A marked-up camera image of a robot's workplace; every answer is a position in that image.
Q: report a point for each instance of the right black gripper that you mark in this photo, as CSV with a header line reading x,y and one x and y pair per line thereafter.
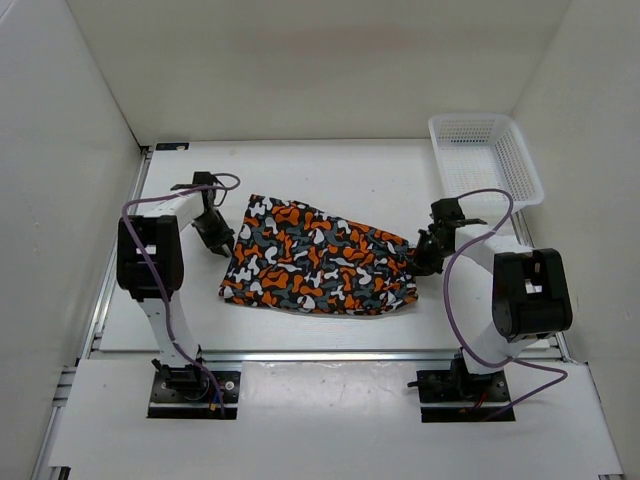
x,y
420,264

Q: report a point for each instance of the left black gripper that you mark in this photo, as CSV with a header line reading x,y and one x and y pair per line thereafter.
x,y
224,236

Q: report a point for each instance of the camouflage patterned shorts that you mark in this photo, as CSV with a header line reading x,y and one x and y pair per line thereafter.
x,y
291,256

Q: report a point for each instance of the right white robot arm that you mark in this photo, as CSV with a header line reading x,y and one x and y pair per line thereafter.
x,y
502,341

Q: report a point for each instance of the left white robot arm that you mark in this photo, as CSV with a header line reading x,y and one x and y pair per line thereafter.
x,y
150,267

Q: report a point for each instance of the white plastic basket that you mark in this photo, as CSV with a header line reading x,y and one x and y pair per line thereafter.
x,y
484,154

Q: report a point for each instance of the dark blue label sticker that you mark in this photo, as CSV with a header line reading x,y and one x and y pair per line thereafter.
x,y
172,146

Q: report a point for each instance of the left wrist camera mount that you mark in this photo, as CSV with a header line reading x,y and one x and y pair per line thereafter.
x,y
199,179

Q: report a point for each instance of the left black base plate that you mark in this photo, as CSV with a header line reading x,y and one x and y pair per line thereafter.
x,y
187,393

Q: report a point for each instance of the aluminium front rail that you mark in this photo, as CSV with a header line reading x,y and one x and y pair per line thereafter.
x,y
550,353

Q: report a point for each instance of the left aluminium side rail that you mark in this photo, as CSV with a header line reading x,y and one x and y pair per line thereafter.
x,y
93,334

